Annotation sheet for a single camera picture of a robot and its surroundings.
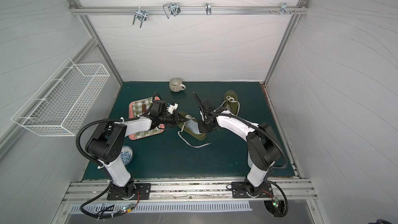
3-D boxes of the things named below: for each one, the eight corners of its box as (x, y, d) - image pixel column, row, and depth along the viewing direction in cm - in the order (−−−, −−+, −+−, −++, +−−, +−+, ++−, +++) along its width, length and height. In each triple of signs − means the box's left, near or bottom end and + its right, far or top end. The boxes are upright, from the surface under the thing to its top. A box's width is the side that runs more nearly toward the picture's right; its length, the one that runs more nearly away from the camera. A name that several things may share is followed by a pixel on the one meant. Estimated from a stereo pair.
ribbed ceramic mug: (170, 94, 117) (168, 87, 111) (171, 84, 124) (170, 77, 118) (185, 94, 117) (184, 87, 111) (186, 84, 124) (185, 77, 118)
